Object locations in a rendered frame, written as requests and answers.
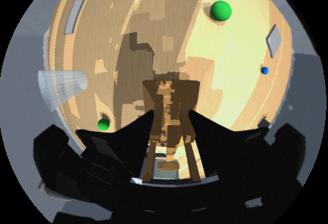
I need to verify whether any green ball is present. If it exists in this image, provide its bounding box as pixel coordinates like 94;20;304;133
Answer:
97;119;109;130
210;1;232;21

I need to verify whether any clear plastic cup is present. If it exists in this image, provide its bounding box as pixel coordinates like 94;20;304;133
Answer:
38;69;88;111

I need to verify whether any blue ball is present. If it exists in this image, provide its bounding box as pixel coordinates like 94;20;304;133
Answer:
261;67;269;75

